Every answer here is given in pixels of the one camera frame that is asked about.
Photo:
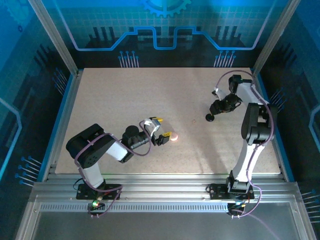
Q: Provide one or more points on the pink earbud charging case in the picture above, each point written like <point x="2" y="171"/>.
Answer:
<point x="174" y="137"/>

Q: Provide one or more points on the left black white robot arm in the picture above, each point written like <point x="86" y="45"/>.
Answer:
<point x="87" y="147"/>

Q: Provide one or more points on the aluminium frame post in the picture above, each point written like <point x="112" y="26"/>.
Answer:
<point x="274" y="37"/>
<point x="56" y="37"/>

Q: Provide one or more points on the black earbud charging case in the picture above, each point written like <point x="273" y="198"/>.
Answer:
<point x="210" y="118"/>

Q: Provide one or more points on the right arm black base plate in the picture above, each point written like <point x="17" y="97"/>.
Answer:
<point x="217" y="192"/>

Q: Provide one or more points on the aluminium frame cross rail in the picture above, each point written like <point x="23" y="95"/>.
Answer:
<point x="162" y="187"/>

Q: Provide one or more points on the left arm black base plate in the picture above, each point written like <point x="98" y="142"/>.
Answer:
<point x="83" y="193"/>

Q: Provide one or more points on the grey metal panel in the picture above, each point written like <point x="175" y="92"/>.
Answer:
<point x="160" y="225"/>

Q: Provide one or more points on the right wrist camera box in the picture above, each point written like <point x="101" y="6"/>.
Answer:
<point x="220" y="93"/>

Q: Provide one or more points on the small LED circuit board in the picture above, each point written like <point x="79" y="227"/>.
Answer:
<point x="237" y="205"/>
<point x="96" y="204"/>

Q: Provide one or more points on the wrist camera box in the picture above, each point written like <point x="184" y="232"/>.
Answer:
<point x="152" y="126"/>
<point x="220" y="93"/>

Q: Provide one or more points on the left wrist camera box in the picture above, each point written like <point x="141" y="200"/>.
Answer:
<point x="152" y="126"/>

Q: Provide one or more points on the aluminium table side rail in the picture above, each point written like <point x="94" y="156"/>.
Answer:
<point x="280" y="160"/>
<point x="71" y="100"/>

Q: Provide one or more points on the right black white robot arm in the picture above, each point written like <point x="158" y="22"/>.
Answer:
<point x="257" y="120"/>

